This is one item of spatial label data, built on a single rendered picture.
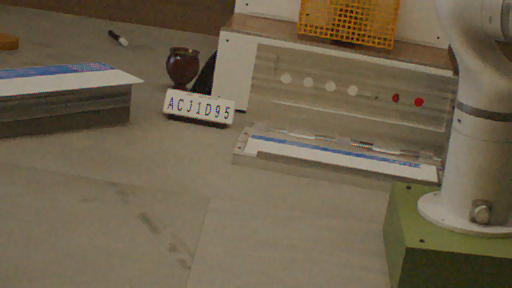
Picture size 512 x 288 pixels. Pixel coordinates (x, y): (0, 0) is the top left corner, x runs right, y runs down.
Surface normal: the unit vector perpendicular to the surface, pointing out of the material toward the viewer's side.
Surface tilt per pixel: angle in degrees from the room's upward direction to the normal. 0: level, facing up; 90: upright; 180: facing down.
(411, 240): 2
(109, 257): 0
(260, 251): 0
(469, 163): 91
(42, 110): 90
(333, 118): 83
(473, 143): 91
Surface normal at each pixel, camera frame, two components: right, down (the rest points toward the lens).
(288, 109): -0.11, 0.18
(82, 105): 0.68, 0.32
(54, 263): 0.15, -0.94
